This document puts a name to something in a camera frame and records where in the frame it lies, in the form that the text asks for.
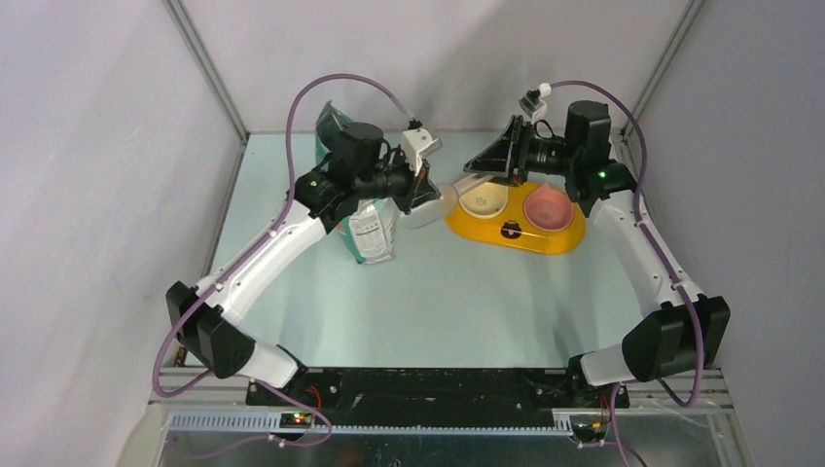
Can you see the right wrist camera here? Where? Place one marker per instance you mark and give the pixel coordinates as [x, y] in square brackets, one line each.
[533, 103]

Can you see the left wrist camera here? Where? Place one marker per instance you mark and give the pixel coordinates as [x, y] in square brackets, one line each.
[418, 144]

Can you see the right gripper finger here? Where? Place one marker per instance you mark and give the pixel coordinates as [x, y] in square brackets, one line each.
[504, 156]
[514, 178]

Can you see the cream ceramic bowl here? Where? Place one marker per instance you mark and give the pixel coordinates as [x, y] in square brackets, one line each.
[486, 201]

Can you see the pink ceramic bowl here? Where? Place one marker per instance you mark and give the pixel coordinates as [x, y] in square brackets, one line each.
[548, 209]

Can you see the clear plastic scoop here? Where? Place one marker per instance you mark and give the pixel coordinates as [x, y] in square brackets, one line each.
[444, 204]

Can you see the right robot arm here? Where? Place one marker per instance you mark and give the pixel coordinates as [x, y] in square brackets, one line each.
[681, 327]

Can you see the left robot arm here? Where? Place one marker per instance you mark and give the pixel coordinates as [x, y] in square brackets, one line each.
[206, 317]

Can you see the yellow double bowl stand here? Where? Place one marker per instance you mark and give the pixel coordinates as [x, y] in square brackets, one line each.
[511, 229]

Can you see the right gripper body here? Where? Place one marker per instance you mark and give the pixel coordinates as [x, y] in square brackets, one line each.
[549, 157]

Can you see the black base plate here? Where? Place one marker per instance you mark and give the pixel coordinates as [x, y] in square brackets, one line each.
[447, 398]

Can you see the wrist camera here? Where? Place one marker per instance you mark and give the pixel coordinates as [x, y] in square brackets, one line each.
[533, 103]
[418, 144]

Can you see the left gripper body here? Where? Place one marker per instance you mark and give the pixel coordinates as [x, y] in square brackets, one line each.
[395, 180]

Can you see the green pet food bag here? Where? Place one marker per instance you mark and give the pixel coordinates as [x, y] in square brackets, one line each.
[369, 233]

